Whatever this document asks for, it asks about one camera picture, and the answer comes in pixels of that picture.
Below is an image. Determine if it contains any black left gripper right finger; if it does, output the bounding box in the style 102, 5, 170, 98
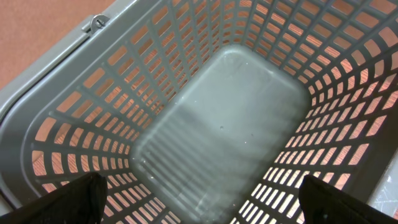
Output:
298, 175, 397, 224

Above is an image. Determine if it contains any grey plastic shopping basket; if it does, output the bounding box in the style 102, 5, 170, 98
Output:
1, 0, 397, 223

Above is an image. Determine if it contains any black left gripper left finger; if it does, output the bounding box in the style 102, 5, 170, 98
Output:
1, 172, 108, 224

